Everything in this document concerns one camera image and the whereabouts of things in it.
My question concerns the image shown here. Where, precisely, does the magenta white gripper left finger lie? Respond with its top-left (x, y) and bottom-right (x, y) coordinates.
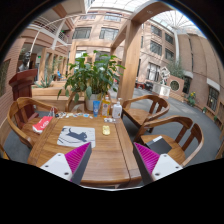
top-left (41, 143), bottom-right (92, 185)

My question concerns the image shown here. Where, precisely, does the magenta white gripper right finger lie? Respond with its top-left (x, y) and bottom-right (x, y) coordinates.
top-left (133, 142), bottom-right (182, 185)

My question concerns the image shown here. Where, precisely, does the grey mouse pad with cat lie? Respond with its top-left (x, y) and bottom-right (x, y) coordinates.
top-left (57, 126), bottom-right (96, 148)

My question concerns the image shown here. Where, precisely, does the black notebook on chair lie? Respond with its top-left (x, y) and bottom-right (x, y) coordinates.
top-left (146, 136), bottom-right (171, 154)

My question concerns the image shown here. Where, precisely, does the near right wooden armchair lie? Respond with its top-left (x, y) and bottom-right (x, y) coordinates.
top-left (134, 115), bottom-right (204, 167)

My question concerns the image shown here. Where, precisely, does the wooden armchair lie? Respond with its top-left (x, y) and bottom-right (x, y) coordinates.
top-left (122, 95), bottom-right (170, 128)
top-left (134, 115), bottom-right (204, 167)
top-left (7, 97), bottom-right (58, 148)

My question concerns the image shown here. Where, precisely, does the wooden table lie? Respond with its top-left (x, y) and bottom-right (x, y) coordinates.
top-left (28, 116), bottom-right (142, 188)

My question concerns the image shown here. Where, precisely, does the red and white bag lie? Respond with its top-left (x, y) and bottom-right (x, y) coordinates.
top-left (32, 116), bottom-right (52, 134)

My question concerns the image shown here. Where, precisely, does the far right wooden armchair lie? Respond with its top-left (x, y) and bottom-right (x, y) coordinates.
top-left (122, 95), bottom-right (170, 128)

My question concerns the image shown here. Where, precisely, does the far wooden chair behind table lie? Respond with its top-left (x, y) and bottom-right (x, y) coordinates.
top-left (65, 97), bottom-right (85, 112)

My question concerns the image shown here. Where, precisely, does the blue tube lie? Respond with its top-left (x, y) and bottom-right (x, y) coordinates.
top-left (93, 100), bottom-right (100, 117)

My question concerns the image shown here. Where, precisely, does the clear pump sanitizer bottle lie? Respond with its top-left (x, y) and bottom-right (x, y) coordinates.
top-left (112, 99), bottom-right (122, 119)

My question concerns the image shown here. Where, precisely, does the yellow liquid bottle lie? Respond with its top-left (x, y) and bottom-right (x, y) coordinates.
top-left (101, 95), bottom-right (111, 117)

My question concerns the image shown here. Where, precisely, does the left wooden armchair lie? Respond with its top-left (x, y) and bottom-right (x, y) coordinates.
top-left (7, 97), bottom-right (58, 148)

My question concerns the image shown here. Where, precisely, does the white abstract sculpture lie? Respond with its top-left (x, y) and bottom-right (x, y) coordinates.
top-left (152, 66), bottom-right (170, 98)

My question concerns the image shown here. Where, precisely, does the large green potted plant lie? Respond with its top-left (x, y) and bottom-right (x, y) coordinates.
top-left (64, 53), bottom-right (124, 112)

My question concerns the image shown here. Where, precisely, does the dark bust statue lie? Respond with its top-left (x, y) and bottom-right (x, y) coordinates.
top-left (18, 52), bottom-right (31, 72)

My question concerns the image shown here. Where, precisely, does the red wooden pedestal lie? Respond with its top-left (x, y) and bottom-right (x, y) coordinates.
top-left (8, 68), bottom-right (39, 120)

